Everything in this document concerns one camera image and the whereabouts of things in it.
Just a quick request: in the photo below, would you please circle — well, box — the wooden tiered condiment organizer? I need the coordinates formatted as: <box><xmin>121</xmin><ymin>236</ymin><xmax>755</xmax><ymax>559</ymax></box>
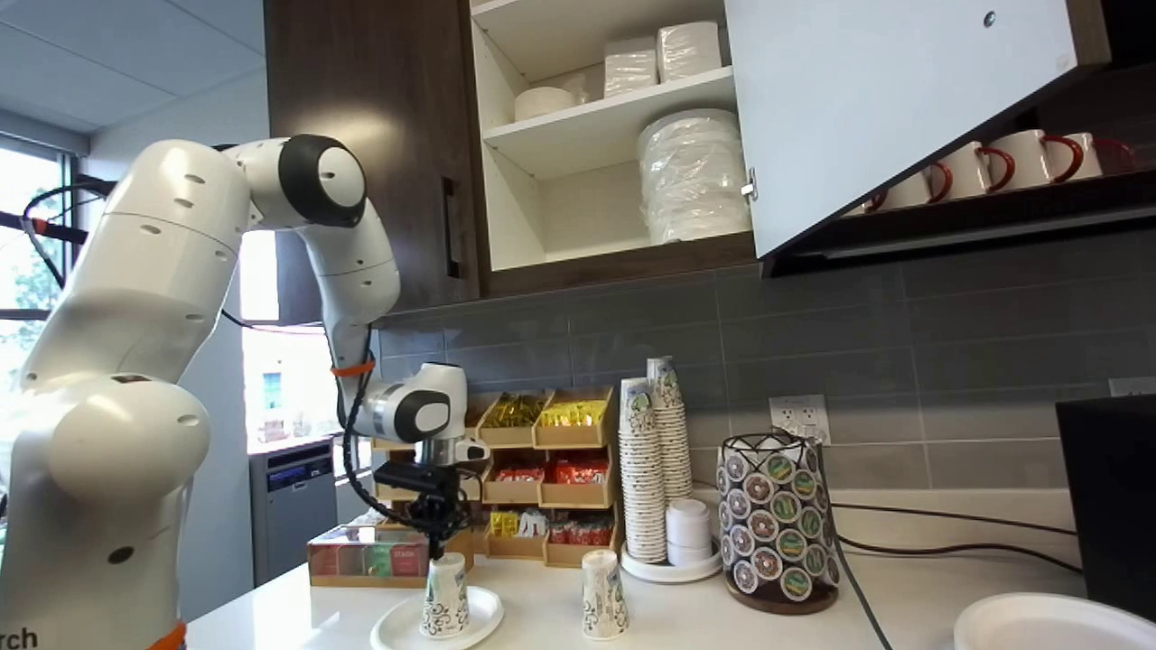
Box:
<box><xmin>373</xmin><ymin>387</ymin><xmax>622</xmax><ymax>569</ymax></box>

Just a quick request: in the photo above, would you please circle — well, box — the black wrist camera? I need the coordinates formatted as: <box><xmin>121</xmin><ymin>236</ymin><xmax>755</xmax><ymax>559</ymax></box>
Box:
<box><xmin>373</xmin><ymin>460</ymin><xmax>461</xmax><ymax>503</ymax></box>

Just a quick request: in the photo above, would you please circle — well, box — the dark wood cabinet door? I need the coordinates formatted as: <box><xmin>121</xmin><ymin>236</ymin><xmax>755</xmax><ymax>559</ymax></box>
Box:
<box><xmin>263</xmin><ymin>0</ymin><xmax>488</xmax><ymax>313</ymax></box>

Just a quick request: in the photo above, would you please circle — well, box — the black power cable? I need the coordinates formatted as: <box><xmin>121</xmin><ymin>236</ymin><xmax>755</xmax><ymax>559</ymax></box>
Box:
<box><xmin>828</xmin><ymin>493</ymin><xmax>1078</xmax><ymax>535</ymax></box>
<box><xmin>829</xmin><ymin>532</ymin><xmax>1092</xmax><ymax>650</ymax></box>

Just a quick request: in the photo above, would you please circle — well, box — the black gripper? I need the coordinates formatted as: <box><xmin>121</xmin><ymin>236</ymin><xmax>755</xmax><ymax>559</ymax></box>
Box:
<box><xmin>403</xmin><ymin>482</ymin><xmax>475</xmax><ymax>563</ymax></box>

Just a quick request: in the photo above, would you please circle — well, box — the white cabinet shelf unit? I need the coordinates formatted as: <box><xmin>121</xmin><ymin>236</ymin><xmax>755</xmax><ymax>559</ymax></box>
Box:
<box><xmin>464</xmin><ymin>0</ymin><xmax>758</xmax><ymax>278</ymax></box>

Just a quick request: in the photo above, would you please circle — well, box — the printed paper cup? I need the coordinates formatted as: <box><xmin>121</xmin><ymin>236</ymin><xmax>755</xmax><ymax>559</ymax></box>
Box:
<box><xmin>417</xmin><ymin>550</ymin><xmax>473</xmax><ymax>639</ymax></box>

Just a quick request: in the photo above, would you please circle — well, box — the tall dotted paper cup stack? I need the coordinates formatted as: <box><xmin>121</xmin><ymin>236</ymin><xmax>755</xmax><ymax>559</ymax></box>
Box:
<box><xmin>643</xmin><ymin>355</ymin><xmax>698</xmax><ymax>505</ymax></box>
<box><xmin>612</xmin><ymin>372</ymin><xmax>671</xmax><ymax>569</ymax></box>

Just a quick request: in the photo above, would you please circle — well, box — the white napkin pack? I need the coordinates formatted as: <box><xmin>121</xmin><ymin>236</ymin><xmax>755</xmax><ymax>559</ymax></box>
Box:
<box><xmin>655</xmin><ymin>18</ymin><xmax>727</xmax><ymax>85</ymax></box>
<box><xmin>600</xmin><ymin>33</ymin><xmax>661</xmax><ymax>102</ymax></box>

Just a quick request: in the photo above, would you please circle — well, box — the black coffee machine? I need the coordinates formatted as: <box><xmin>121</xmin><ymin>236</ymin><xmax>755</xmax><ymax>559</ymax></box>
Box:
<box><xmin>1054</xmin><ymin>392</ymin><xmax>1156</xmax><ymax>626</ymax></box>

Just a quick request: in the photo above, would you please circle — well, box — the wooden tea box clear lid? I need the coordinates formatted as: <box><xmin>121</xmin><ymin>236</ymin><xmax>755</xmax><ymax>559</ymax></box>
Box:
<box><xmin>303</xmin><ymin>516</ymin><xmax>432</xmax><ymax>592</ymax></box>

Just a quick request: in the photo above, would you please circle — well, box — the white bowl stack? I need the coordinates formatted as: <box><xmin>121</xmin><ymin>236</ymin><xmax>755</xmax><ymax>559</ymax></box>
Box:
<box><xmin>509</xmin><ymin>79</ymin><xmax>594</xmax><ymax>126</ymax></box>

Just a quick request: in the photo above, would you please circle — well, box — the white cup lid stack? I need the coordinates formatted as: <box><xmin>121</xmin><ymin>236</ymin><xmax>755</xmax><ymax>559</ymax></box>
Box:
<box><xmin>661</xmin><ymin>493</ymin><xmax>720</xmax><ymax>569</ymax></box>

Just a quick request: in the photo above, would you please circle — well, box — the white paper plate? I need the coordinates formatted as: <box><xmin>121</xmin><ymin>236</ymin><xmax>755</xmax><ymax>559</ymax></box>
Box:
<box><xmin>367</xmin><ymin>582</ymin><xmax>509</xmax><ymax>650</ymax></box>
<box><xmin>950</xmin><ymin>588</ymin><xmax>1156</xmax><ymax>650</ymax></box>

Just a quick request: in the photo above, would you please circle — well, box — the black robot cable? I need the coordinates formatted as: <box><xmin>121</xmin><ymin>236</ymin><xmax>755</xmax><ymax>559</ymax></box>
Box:
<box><xmin>331</xmin><ymin>357</ymin><xmax>423</xmax><ymax>525</ymax></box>

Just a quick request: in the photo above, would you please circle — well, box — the wrapped paper plate stack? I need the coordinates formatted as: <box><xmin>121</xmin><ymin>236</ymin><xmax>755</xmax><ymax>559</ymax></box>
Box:
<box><xmin>635</xmin><ymin>104</ymin><xmax>755</xmax><ymax>250</ymax></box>

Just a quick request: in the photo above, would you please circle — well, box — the white round tray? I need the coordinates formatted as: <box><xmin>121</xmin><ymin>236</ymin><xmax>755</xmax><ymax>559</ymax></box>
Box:
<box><xmin>618</xmin><ymin>541</ymin><xmax>727</xmax><ymax>588</ymax></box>

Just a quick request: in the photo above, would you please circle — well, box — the stainless steel appliance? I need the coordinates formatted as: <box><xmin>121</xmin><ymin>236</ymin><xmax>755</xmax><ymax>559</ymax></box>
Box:
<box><xmin>244</xmin><ymin>436</ymin><xmax>344</xmax><ymax>592</ymax></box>

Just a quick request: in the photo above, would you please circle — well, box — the black cabinet door handle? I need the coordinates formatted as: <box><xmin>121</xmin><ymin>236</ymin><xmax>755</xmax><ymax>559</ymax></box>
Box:
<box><xmin>437</xmin><ymin>172</ymin><xmax>464</xmax><ymax>286</ymax></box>

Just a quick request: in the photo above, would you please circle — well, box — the white cabinet door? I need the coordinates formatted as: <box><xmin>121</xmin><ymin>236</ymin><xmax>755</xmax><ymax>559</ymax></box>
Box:
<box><xmin>720</xmin><ymin>0</ymin><xmax>1082</xmax><ymax>265</ymax></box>

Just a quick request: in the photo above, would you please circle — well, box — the small white shaker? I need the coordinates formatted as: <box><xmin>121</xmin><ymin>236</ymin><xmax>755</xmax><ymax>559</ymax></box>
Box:
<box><xmin>578</xmin><ymin>550</ymin><xmax>631</xmax><ymax>639</ymax></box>

